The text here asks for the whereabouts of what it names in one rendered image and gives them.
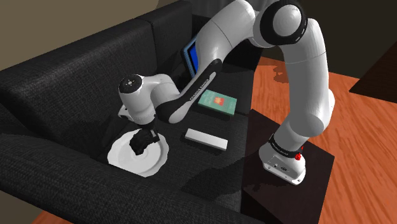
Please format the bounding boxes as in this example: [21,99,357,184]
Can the dark robot stand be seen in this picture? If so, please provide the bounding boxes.
[240,108,336,224]

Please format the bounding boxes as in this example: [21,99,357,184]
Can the white flat box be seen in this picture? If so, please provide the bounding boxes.
[185,128,229,152]

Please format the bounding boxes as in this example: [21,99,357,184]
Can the blue tablet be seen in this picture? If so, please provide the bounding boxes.
[181,34,200,78]

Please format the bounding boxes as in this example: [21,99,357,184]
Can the white plate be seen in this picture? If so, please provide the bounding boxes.
[106,130,170,178]

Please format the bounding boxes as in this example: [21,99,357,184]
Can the black sofa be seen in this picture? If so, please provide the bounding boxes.
[0,0,274,224]

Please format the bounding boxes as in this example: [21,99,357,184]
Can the green book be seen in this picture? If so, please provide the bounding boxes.
[197,89,238,117]

